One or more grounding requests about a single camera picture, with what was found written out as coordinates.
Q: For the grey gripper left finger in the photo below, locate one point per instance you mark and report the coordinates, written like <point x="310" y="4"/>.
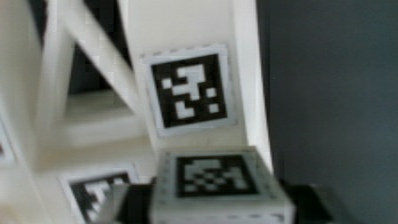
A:
<point x="126" y="209"/>

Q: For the white long chair side front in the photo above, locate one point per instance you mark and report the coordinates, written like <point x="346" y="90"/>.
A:
<point x="78" y="123"/>

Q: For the small white tagged cube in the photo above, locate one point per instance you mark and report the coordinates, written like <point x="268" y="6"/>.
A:
<point x="216" y="189"/>

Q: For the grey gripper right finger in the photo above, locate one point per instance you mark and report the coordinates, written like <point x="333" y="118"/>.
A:
<point x="314" y="213"/>

